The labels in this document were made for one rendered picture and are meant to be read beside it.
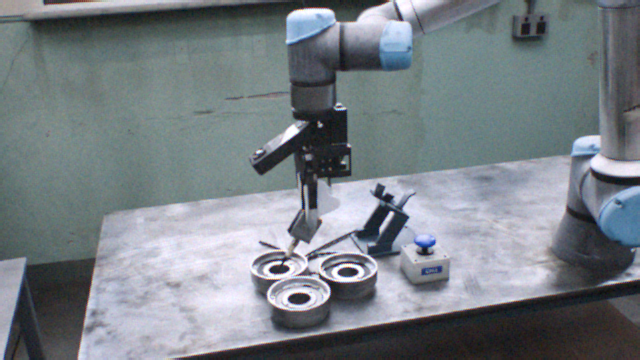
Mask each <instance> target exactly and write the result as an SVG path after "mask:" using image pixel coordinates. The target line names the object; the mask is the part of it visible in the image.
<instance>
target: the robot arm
mask: <svg viewBox="0 0 640 360"><path fill-rule="evenodd" d="M500 1H503V0H392V1H390V3H388V4H386V5H382V6H380V7H373V8H370V9H368V10H366V11H364V12H363V13H362V14H361V15H360V16H359V18H358V19H356V21H355V22H353V23H341V22H336V19H335V15H334V13H332V12H331V11H330V10H325V9H307V10H299V11H295V12H293V13H291V14H290V15H289V17H288V18H287V42H286V43H287V45H288V59H289V76H290V97H291V106H292V107H293V108H292V113H293V118H294V119H295V120H298V122H296V123H295V124H294V125H292V126H291V127H290V128H288V129H287V130H284V131H283V132H282V133H280V134H279V135H278V136H276V138H275V139H273V140H272V141H271V142H269V143H268V144H267V145H265V146H264V147H261V148H260V149H258V150H256V151H255V152H254V153H253V154H252V155H250V157H249V160H250V163H251V165H252V167H253V168H254V170H255V171H256V172H257V174H259V175H264V174H266V173H267V172H268V171H270V170H272V169H273V168H274V167H275V166H277V165H278V164H279V163H281V162H282V160H283V159H285V158H287V157H289V156H290V155H291V154H293V153H294V162H295V169H296V179H297V188H298V194H299V201H300V207H301V208H302V210H304V211H305V221H306V223H307V224H308V226H310V227H311V229H312V230H316V226H317V219H318V218H319V217H320V216H322V215H325V214H327V213H330V212H333V211H335V210H338V208H339V207H340V205H341V200H340V198H339V197H336V196H333V189H331V188H330V187H327V186H326V183H325V182H324V181H322V180H320V178H325V177H327V178H335V177H346V176H351V147H350V146H349V145H348V139H347V108H345V107H343V105H342V104H341V103H339V104H337V73H336V72H339V71H341V72H360V71H386V72H392V71H398V70H407V69H409V68H410V67H411V65H412V40H415V39H417V38H419V37H421V36H424V35H426V34H428V33H430V32H434V31H436V30H438V28H440V27H442V26H445V25H447V24H449V23H451V22H454V21H456V20H458V19H460V18H464V17H466V16H468V15H470V14H473V13H475V12H477V11H479V10H482V9H484V8H486V7H488V6H490V5H494V4H496V3H498V2H500ZM595 1H596V2H597V3H598V22H599V119H600V136H589V137H583V138H580V139H578V140H577V141H576V142H575V143H574V147H573V153H572V154H571V156H572V162H571V171H570V179H568V189H567V197H566V206H565V213H564V215H563V217H562V219H561V221H560V223H559V225H558V227H557V229H556V230H555V232H554V234H553V240H552V250H553V252H554V253H555V254H556V255H557V256H558V257H559V258H560V259H562V260H564V261H566V262H568V263H570V264H574V265H576V266H580V267H584V268H589V270H594V269H596V271H607V270H614V269H620V268H624V267H626V266H628V265H630V264H631V263H632V262H633V261H634V258H635V252H636V248H640V0H595ZM344 155H348V162H349V170H344V169H346V164H345V163H344V162H342V158H344ZM340 170H342V171H340Z"/></svg>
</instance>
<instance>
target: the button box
mask: <svg viewBox="0 0 640 360"><path fill-rule="evenodd" d="M449 266H450V257H449V256H448V255H447V253H446V252H445V251H444V250H443V249H442V248H441V246H440V245H439V244H438V243H437V242H436V245H435V246H433V247H429V250H427V251H422V250H421V247H418V246H417V245H415V244H409V245H402V246H400V267H401V269H402V270H403V272H405V273H406V275H407V276H408V278H409V279H410V280H411V282H412V283H413V285H417V284H419V283H426V282H433V281H439V280H446V279H449Z"/></svg>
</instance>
